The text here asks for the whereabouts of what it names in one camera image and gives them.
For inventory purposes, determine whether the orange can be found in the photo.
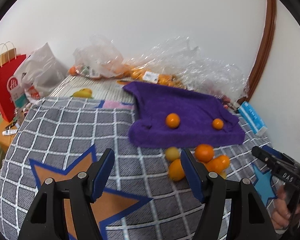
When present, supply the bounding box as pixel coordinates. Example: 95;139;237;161
204;155;230;174
165;147;180;162
165;113;180;129
194;144;214;163
212;118;224;130
168;159;185;181

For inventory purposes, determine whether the person right hand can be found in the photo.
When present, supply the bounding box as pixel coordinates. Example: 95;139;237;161
271;185;300;230

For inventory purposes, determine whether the blue tissue pack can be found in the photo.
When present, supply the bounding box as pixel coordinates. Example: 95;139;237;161
238;101;267;137

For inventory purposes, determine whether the grey checked blanket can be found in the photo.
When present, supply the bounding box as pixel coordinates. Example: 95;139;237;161
0;97;283;240

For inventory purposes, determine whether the purple towel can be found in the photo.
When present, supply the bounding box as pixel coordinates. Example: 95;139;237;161
123;82;245;148

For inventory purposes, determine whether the large clear plastic bag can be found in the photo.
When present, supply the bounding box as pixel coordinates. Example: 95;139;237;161
145;36;249;101

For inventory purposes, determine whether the fruit printed paper mat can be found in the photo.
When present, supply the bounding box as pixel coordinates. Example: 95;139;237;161
49;75;134;109

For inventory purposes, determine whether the white plastic shopping bag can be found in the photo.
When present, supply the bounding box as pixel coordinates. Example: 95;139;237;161
14;43;68;103

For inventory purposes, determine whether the red paper shopping bag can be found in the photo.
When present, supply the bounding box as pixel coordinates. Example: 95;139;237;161
0;41;26;122

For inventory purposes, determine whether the small clear bag of oranges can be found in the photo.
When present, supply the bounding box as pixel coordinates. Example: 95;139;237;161
68;36;127;80

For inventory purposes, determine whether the brown wooden door frame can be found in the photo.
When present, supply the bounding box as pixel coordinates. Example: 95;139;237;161
238;0;277;105

